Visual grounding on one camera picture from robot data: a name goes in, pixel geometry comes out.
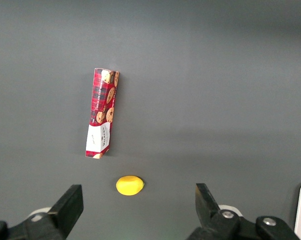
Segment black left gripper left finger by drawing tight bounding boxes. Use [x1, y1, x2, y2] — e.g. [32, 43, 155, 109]
[0, 184, 85, 240]

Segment yellow lemon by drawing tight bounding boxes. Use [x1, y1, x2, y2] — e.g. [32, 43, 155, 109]
[115, 175, 146, 197]

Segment red tartan cookie box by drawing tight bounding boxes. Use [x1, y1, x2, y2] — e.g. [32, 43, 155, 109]
[84, 67, 120, 160]

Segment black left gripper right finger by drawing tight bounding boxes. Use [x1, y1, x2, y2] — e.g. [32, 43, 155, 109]
[186, 183, 301, 240]

